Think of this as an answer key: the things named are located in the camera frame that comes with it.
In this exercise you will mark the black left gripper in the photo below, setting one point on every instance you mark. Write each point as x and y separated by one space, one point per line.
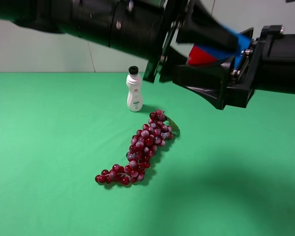
197 26

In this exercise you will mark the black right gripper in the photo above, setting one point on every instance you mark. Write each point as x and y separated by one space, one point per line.
211 81

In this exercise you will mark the red white blue puzzle cube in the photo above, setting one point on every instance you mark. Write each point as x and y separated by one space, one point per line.
201 54

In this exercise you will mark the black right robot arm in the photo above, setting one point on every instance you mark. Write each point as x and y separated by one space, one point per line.
266 63

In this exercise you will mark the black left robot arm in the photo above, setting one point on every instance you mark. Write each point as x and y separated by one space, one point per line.
137 27

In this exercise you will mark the white bottle with black cap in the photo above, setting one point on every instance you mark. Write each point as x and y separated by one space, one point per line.
134 84

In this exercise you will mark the bunch of red grapes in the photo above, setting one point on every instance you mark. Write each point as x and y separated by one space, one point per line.
143 147

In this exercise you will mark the green table cloth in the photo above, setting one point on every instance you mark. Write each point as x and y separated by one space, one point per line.
228 173

